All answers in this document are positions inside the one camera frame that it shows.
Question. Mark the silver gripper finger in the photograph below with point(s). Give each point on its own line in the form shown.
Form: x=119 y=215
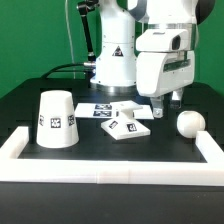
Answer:
x=157 y=106
x=176 y=98

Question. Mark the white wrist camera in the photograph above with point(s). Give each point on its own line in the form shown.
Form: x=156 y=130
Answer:
x=167 y=40

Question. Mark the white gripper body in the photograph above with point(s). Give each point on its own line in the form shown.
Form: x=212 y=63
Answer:
x=161 y=73

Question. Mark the white marker sheet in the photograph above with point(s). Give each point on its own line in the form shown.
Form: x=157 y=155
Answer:
x=106 y=111

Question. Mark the white lamp bulb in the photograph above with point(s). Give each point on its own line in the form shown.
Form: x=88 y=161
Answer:
x=189 y=123

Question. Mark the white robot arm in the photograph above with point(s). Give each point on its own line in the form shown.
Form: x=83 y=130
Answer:
x=116 y=64

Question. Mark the white lamp shade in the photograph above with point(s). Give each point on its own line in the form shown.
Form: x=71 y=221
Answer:
x=57 y=126

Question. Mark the white U-shaped fence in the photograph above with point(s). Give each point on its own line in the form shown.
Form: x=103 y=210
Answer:
x=15 y=169

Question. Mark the white lamp base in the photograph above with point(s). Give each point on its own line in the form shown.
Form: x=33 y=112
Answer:
x=124 y=125

